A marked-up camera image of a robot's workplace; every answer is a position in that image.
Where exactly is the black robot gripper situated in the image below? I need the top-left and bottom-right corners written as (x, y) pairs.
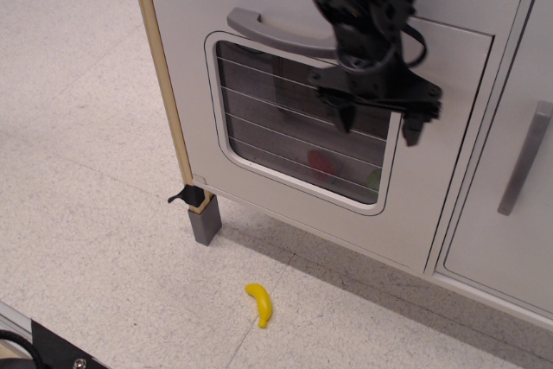
top-left (308, 48), bottom-right (442, 147)

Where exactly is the white oven door with window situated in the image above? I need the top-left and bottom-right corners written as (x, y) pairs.
top-left (153, 0), bottom-right (493, 273)

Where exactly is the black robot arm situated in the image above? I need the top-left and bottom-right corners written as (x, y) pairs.
top-left (308, 0), bottom-right (442, 146)

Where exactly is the green toy apple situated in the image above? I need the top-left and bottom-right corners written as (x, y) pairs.
top-left (366, 169), bottom-right (382, 192)

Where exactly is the red green toy strawberry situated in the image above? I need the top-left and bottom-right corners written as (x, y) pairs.
top-left (307, 150), bottom-right (342, 187)

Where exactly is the white toy kitchen cabinet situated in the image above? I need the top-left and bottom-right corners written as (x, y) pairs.
top-left (142, 0), bottom-right (553, 331)

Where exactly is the white cupboard door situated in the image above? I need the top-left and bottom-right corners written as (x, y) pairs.
top-left (439, 0), bottom-right (552, 318)

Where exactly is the black clamp lever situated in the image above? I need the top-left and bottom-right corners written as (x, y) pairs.
top-left (168, 184), bottom-right (205, 207)

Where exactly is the yellow toy banana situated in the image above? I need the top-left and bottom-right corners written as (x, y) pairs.
top-left (245, 283), bottom-right (273, 328)

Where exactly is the grey cupboard door handle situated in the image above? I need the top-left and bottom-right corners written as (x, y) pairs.
top-left (497, 100), bottom-right (552, 216)

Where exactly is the wooden kitchen leg post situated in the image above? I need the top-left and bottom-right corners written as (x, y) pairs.
top-left (138, 0), bottom-right (222, 245)

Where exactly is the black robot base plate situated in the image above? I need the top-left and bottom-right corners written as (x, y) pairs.
top-left (31, 320), bottom-right (107, 369)

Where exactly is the black cable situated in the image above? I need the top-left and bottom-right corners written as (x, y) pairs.
top-left (0, 329), bottom-right (44, 369)

